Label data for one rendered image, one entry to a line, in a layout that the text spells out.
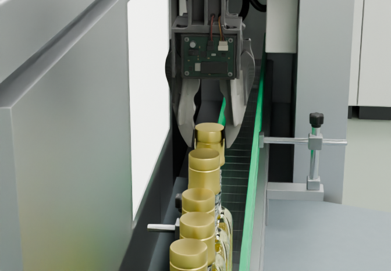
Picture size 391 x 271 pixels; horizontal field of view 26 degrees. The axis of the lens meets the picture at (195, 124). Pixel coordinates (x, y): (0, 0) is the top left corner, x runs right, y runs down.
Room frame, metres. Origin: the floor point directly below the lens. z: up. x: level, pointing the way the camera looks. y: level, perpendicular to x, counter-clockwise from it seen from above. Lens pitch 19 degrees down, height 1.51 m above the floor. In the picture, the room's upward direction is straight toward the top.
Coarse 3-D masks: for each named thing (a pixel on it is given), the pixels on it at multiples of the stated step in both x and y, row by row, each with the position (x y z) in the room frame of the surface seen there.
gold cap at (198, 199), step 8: (184, 192) 0.80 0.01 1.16; (192, 192) 0.80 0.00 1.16; (200, 192) 0.80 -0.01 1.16; (208, 192) 0.80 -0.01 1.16; (184, 200) 0.79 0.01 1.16; (192, 200) 0.78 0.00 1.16; (200, 200) 0.78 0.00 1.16; (208, 200) 0.78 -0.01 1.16; (184, 208) 0.79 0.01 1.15; (192, 208) 0.78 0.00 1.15; (200, 208) 0.78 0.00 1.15; (208, 208) 0.78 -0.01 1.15
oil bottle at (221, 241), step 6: (216, 234) 0.85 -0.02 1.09; (222, 234) 0.85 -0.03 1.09; (216, 240) 0.84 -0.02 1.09; (222, 240) 0.84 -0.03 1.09; (228, 240) 0.86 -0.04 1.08; (216, 246) 0.83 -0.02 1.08; (222, 246) 0.83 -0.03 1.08; (228, 246) 0.85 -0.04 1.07; (222, 252) 0.83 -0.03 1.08; (228, 252) 0.85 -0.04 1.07; (228, 258) 0.84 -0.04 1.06; (228, 264) 0.85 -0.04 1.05; (228, 270) 0.85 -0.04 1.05
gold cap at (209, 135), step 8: (200, 128) 0.91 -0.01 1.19; (208, 128) 0.91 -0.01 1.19; (216, 128) 0.91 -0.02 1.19; (200, 136) 0.90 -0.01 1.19; (208, 136) 0.89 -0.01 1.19; (216, 136) 0.90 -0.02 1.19; (200, 144) 0.90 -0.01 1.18; (208, 144) 0.89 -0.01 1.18; (216, 144) 0.90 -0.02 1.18; (224, 144) 0.91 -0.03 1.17; (224, 160) 0.91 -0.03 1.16
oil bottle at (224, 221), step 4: (224, 208) 0.92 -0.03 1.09; (220, 212) 0.90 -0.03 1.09; (224, 212) 0.91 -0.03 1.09; (228, 212) 0.91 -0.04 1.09; (220, 216) 0.89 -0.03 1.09; (224, 216) 0.90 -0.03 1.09; (228, 216) 0.90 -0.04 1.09; (220, 220) 0.89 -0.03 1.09; (224, 220) 0.89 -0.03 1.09; (228, 220) 0.90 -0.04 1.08; (232, 220) 0.92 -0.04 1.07; (216, 224) 0.89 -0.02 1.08; (220, 224) 0.89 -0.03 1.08; (224, 224) 0.89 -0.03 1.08; (228, 224) 0.89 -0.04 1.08; (232, 224) 0.92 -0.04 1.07; (224, 228) 0.89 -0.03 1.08; (228, 228) 0.89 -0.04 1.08; (232, 228) 0.91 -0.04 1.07; (228, 232) 0.89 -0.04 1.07; (232, 232) 0.92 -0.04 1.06; (228, 236) 0.88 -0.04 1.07; (232, 236) 0.92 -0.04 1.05; (232, 240) 0.92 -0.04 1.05; (232, 244) 0.92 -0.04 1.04; (232, 248) 0.93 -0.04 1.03; (232, 252) 0.93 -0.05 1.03
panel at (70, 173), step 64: (128, 0) 1.08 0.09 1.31; (64, 64) 0.75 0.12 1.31; (128, 64) 1.07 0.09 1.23; (0, 128) 0.60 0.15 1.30; (64, 128) 0.74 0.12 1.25; (128, 128) 1.06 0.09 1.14; (0, 192) 0.60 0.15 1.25; (64, 192) 0.73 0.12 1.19; (128, 192) 1.05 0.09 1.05; (0, 256) 0.60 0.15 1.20; (64, 256) 0.72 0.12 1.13
